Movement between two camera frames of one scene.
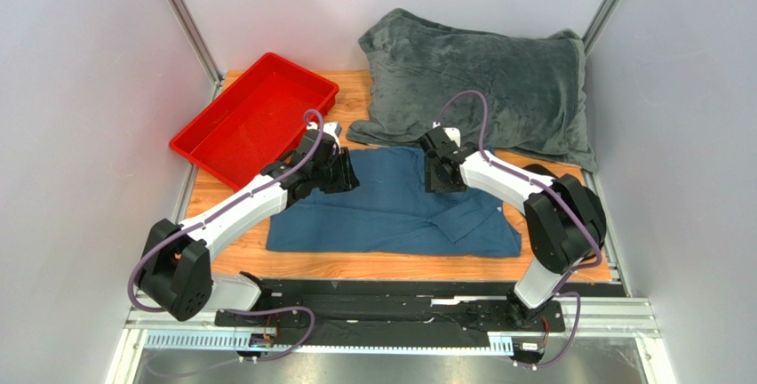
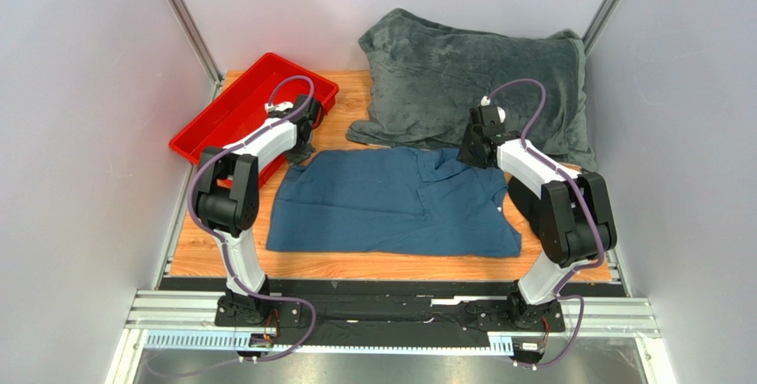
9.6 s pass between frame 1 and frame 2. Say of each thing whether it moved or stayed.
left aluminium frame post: stayed
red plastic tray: stayed
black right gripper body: moved
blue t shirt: stayed
